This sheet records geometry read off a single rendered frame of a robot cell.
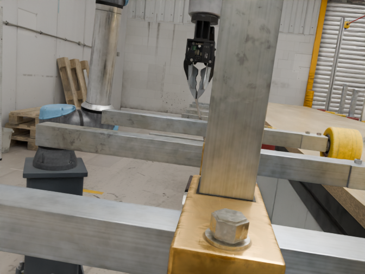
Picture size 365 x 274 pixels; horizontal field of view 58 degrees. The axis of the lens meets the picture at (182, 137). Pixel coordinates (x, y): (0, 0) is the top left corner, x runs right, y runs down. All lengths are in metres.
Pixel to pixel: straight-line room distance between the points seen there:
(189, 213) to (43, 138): 0.33
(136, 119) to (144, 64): 8.16
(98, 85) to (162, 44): 7.32
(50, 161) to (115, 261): 1.32
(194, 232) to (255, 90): 0.09
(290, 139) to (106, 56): 1.00
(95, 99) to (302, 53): 7.65
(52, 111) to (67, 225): 1.29
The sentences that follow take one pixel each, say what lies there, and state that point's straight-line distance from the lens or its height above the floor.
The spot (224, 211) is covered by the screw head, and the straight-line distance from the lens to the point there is 0.16.
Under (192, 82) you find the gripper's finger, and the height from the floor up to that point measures 1.04.
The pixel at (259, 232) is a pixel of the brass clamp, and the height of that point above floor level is 0.97.
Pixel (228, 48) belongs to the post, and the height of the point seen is 1.06.
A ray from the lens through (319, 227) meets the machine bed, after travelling 0.68.
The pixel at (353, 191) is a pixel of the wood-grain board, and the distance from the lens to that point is 0.57.
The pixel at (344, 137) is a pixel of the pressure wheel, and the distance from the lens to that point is 0.70.
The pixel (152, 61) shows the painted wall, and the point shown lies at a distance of 8.80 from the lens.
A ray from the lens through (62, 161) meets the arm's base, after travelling 1.51.
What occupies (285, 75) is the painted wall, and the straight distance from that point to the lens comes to 8.73.
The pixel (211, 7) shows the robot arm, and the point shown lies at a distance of 0.87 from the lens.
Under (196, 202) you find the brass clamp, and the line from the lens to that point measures 0.20.
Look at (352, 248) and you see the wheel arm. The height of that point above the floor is 0.96.
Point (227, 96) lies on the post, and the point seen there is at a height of 1.03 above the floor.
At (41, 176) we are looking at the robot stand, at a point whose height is 0.58.
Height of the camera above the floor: 1.04
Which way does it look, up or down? 10 degrees down
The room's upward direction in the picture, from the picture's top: 6 degrees clockwise
